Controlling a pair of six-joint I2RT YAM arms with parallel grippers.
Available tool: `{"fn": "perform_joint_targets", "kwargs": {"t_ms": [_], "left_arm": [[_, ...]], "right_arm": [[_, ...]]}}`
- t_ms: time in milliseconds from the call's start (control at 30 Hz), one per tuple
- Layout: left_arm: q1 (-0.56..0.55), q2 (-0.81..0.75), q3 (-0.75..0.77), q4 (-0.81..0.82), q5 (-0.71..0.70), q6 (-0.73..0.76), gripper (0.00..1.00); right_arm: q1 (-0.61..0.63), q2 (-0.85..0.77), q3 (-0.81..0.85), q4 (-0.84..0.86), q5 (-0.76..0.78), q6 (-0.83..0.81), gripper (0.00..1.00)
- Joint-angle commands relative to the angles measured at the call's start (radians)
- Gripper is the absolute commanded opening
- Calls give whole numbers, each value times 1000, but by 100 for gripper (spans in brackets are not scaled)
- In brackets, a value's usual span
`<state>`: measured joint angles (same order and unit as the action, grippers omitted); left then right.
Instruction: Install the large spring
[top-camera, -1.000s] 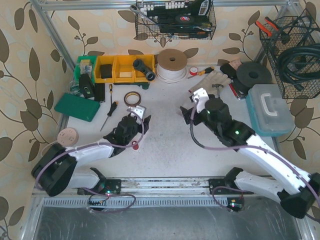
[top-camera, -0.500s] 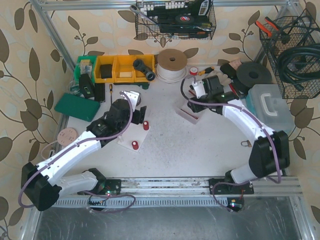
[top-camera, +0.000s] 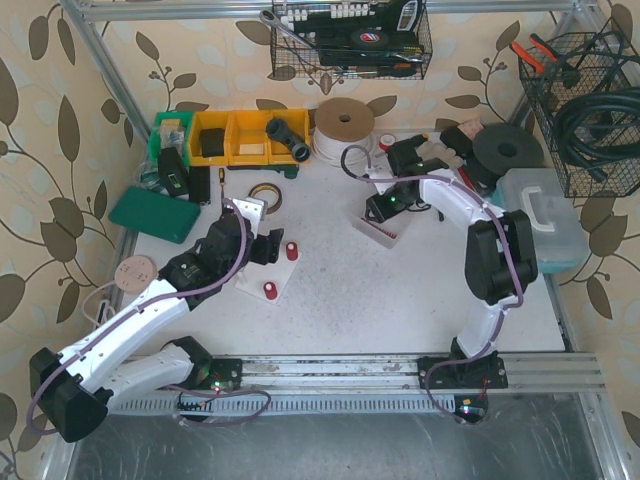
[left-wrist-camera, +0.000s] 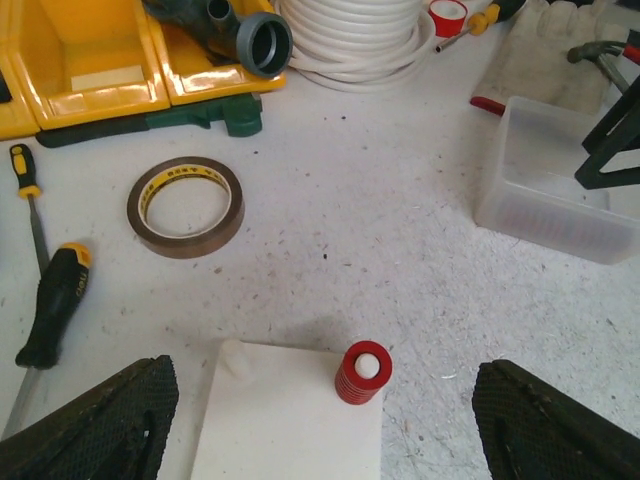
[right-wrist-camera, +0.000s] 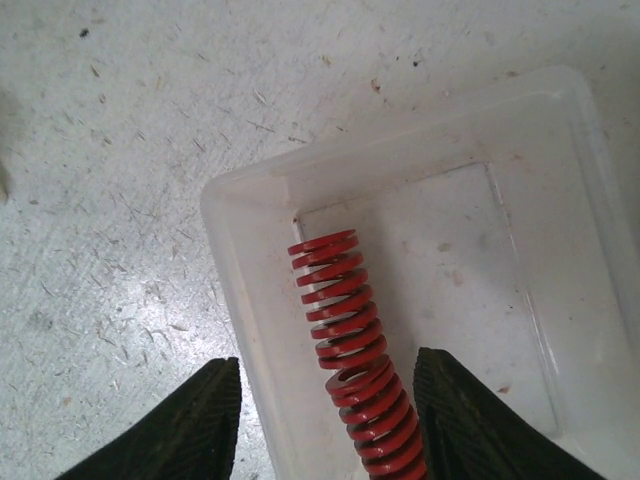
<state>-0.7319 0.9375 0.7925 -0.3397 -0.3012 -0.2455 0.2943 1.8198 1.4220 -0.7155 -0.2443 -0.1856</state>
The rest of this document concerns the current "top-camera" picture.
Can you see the orange handled pliers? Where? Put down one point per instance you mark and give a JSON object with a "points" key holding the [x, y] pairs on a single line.
{"points": [[535, 57]]}

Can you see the clear plastic spring tray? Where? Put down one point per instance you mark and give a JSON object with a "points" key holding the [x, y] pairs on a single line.
{"points": [[374, 231]]}

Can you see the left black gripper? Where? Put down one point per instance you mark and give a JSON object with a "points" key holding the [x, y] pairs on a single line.
{"points": [[265, 245]]}

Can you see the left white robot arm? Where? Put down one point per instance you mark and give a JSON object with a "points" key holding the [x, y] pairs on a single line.
{"points": [[77, 387]]}

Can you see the black box in bin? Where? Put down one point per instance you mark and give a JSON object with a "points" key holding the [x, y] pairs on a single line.
{"points": [[212, 142]]}

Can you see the brown tape roll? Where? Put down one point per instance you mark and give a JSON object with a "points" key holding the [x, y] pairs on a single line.
{"points": [[270, 194]]}

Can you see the yellow black bit driver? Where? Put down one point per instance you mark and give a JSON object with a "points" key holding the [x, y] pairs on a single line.
{"points": [[418, 140]]}

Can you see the white work glove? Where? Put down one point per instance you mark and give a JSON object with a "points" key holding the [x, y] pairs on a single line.
{"points": [[430, 150]]}

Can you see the black battery charger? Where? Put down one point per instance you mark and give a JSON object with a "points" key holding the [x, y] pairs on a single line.
{"points": [[172, 172]]}

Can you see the aluminium rail base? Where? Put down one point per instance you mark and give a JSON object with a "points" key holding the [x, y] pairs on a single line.
{"points": [[300, 383]]}

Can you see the wire basket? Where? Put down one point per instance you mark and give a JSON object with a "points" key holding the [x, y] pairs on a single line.
{"points": [[588, 112], [331, 41]]}

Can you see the chrome wrench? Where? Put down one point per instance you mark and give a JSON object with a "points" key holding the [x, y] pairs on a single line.
{"points": [[271, 20]]}

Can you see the black electrical tape roll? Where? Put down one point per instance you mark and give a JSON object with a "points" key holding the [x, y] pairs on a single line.
{"points": [[369, 39]]}

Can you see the back wire basket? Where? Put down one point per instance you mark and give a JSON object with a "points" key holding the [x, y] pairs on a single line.
{"points": [[331, 41]]}

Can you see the green plastic case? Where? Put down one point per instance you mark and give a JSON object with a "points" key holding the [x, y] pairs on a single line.
{"points": [[155, 214]]}

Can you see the pink round power socket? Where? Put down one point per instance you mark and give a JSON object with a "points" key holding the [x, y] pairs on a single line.
{"points": [[134, 274]]}

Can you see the teal clear toolbox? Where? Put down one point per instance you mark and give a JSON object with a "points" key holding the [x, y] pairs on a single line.
{"points": [[560, 243]]}

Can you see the small yellow black screwdriver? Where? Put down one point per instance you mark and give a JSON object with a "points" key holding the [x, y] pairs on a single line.
{"points": [[221, 179]]}

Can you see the right wire basket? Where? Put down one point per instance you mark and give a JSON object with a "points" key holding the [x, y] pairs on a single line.
{"points": [[588, 112]]}

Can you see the white cable spool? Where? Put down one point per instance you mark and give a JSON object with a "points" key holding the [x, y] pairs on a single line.
{"points": [[341, 123]]}

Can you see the grey pipe fitting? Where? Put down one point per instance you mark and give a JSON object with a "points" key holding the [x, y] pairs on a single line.
{"points": [[278, 130]]}

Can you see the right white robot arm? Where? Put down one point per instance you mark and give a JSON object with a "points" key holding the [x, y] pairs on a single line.
{"points": [[499, 261]]}

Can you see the yellow storage bin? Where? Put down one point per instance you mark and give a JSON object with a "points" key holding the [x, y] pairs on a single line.
{"points": [[246, 139], [207, 120], [298, 120]]}

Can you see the short red spring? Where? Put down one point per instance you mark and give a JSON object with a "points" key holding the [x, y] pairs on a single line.
{"points": [[270, 291], [292, 251]]}

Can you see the green storage bin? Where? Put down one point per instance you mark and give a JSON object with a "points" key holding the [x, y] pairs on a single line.
{"points": [[170, 130]]}

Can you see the white peg base plate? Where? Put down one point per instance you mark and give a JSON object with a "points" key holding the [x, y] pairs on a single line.
{"points": [[251, 278]]}

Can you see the green clamp tool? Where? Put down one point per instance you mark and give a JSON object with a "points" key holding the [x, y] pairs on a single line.
{"points": [[289, 171]]}

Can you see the large red spring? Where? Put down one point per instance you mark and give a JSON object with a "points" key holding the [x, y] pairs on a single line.
{"points": [[385, 232]]}

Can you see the red white tape roll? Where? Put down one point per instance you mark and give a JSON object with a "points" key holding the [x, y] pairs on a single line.
{"points": [[386, 140]]}

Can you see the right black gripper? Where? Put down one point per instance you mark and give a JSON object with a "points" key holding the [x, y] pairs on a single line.
{"points": [[381, 206]]}

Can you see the black disc spool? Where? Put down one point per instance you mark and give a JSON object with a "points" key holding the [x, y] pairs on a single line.
{"points": [[498, 148]]}

